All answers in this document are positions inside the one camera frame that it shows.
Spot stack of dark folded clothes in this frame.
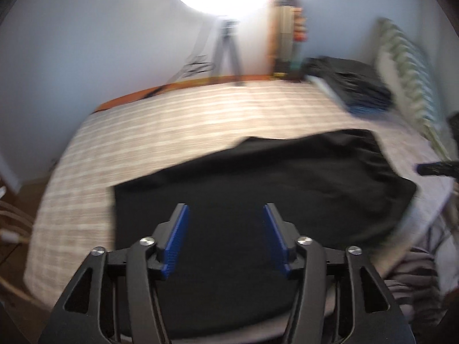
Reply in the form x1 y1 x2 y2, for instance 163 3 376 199
304 56 392 115

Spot grey lamp tripod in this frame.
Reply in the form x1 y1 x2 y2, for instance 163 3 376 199
210 16 245 87

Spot striped green white pillow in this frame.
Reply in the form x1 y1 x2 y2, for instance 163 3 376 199
374 17 452 160

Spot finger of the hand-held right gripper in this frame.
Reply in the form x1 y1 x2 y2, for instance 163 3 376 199
417 161 459 177

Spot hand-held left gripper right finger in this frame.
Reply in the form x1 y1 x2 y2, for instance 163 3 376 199
262 203 417 344

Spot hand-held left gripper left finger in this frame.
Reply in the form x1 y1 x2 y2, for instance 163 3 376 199
39 203 190 344

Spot black pants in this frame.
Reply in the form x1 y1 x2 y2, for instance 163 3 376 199
114 129 418 341

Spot wooden rack with orange items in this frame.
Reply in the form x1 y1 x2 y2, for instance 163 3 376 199
268 0 308 79

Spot white cables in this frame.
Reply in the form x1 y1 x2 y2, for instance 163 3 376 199
0 183 36 305

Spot striped grey clothing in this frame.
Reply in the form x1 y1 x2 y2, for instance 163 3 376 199
385 247 443 325

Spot striped beige bed cover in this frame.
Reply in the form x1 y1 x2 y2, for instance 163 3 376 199
23 79 454 341

